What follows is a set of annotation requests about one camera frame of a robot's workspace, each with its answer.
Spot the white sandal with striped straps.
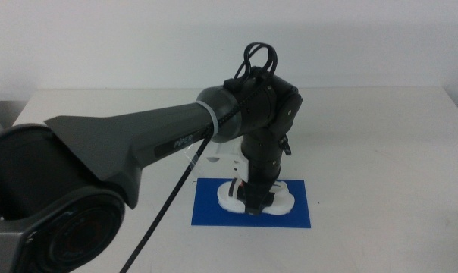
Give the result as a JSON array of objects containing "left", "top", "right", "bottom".
[{"left": 216, "top": 180, "right": 293, "bottom": 216}]

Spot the black braided cable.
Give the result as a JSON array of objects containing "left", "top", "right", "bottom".
[{"left": 118, "top": 42, "right": 279, "bottom": 273}]

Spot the translucent zip tie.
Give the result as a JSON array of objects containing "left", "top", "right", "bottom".
[{"left": 183, "top": 100, "right": 220, "bottom": 168}]

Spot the blue rectangular mat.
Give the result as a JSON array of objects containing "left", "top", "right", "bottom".
[{"left": 190, "top": 177, "right": 312, "bottom": 229}]

